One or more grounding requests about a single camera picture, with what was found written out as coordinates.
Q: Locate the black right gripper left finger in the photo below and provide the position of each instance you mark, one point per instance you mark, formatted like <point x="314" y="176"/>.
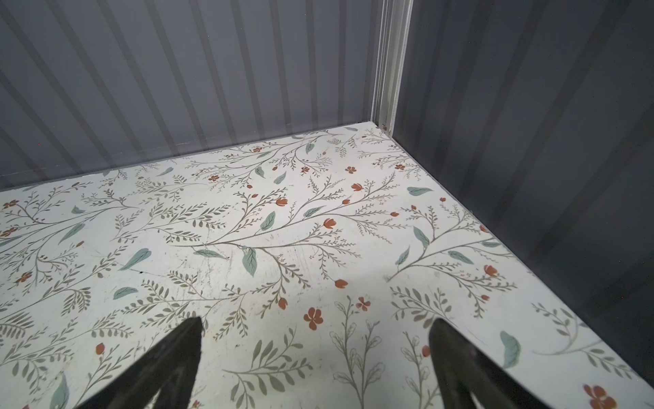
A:
<point x="164" y="376"/>

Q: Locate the aluminium corner post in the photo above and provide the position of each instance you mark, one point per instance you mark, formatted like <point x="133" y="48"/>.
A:
<point x="394" y="29"/>

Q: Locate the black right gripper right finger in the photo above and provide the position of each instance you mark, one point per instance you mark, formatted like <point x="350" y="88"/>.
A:
<point x="468" y="378"/>

